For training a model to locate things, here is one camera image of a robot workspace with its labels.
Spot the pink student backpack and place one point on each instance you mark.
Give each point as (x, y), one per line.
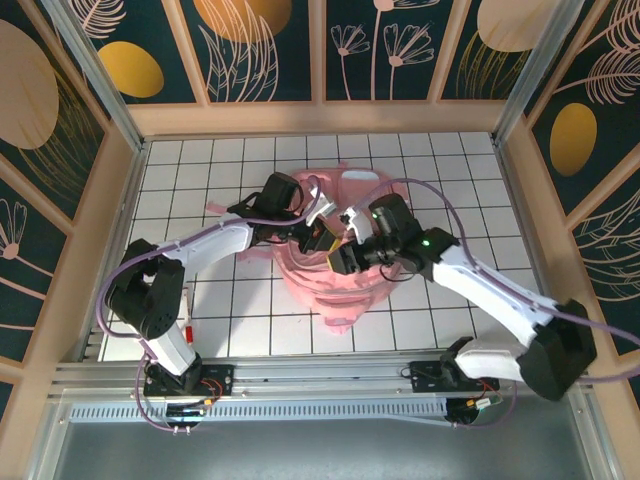
(340, 295)

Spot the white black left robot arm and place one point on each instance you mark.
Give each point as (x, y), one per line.
(150, 300)

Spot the white and red marker pen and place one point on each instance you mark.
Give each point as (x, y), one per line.
(189, 334)

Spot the small controller board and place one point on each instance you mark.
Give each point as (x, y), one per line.
(475, 407)
(185, 414)

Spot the grey sheet metal shelf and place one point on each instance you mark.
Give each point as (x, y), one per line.
(320, 452)

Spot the aluminium mounting rail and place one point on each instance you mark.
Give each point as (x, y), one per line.
(320, 372)

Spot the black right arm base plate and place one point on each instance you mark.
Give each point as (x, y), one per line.
(425, 377)

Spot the aluminium side rail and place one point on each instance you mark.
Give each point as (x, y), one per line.
(107, 240)
(537, 225)

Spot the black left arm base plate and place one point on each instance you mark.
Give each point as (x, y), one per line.
(220, 380)

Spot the aluminium corner post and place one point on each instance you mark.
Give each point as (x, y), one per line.
(530, 70)
(95, 75)

